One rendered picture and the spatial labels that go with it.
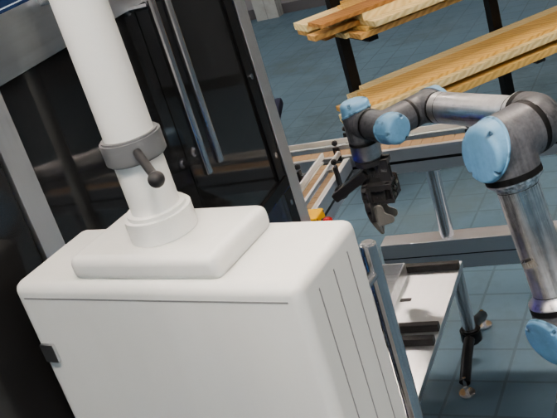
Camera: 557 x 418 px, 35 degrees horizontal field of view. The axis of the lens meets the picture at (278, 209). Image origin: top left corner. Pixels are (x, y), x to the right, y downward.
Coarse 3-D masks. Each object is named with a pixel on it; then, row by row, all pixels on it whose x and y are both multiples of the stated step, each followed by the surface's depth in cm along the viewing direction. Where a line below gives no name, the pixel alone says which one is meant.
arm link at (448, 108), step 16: (416, 96) 211; (432, 96) 207; (448, 96) 202; (464, 96) 198; (480, 96) 194; (496, 96) 190; (512, 96) 184; (528, 96) 177; (544, 96) 177; (416, 112) 208; (432, 112) 206; (448, 112) 201; (464, 112) 196; (480, 112) 192; (544, 112) 173
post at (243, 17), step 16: (240, 0) 223; (240, 16) 222; (256, 48) 229; (256, 64) 228; (256, 80) 228; (272, 96) 234; (272, 112) 233; (272, 128) 233; (288, 160) 240; (288, 176) 239; (304, 208) 246
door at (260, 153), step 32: (192, 0) 203; (192, 32) 201; (224, 32) 215; (160, 64) 187; (192, 64) 200; (224, 64) 214; (192, 96) 198; (224, 96) 212; (224, 128) 210; (256, 128) 226; (224, 160) 209; (256, 160) 224; (224, 192) 207; (256, 192) 222
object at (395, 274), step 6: (390, 264) 239; (396, 264) 239; (402, 264) 238; (384, 270) 241; (390, 270) 240; (396, 270) 240; (402, 270) 235; (390, 276) 240; (396, 276) 239; (402, 276) 235; (390, 282) 237; (396, 282) 230; (402, 282) 234; (390, 288) 235; (396, 288) 229; (372, 294) 234; (390, 294) 225; (396, 294) 229; (396, 300) 228
